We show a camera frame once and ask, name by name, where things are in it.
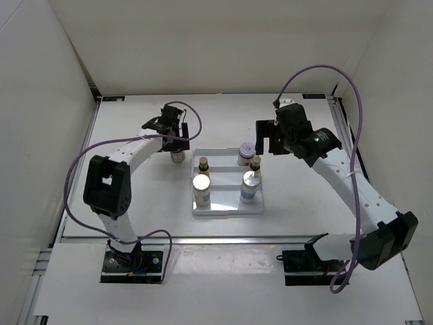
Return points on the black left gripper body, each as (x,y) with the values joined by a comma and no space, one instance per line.
(176,144)

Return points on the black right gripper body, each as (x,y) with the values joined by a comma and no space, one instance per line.
(285,138)

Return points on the spice jar white lid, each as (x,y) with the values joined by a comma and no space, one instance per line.
(178,156)
(246,154)

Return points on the small yellow label bottle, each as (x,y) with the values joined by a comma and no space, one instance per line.
(203,167)
(255,164)

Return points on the white shaker silver cap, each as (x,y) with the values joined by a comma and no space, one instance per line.
(251,181)
(201,190)

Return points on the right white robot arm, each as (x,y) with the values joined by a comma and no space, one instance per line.
(381,230)

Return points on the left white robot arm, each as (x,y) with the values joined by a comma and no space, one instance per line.
(108,183)

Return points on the right black corner label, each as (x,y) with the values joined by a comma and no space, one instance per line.
(313,96)

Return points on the black corner label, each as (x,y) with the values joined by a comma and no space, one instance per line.
(113,98)
(313,96)

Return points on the white divided organizer tray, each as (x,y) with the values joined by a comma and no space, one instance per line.
(225,184)

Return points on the left black corner label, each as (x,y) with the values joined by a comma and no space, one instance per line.
(113,98)

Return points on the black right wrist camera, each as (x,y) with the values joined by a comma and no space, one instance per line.
(290,114)

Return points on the right aluminium frame rail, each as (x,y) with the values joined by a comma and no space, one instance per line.
(344,131)

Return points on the aluminium frame rail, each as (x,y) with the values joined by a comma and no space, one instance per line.
(73,172)
(194,240)
(344,131)

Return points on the left aluminium frame rail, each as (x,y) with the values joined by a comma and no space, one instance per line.
(73,172)

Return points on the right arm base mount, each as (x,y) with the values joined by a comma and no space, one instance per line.
(300,270)

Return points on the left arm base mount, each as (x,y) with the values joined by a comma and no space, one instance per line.
(149,270)

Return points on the front aluminium frame rail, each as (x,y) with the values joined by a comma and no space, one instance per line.
(194,240)

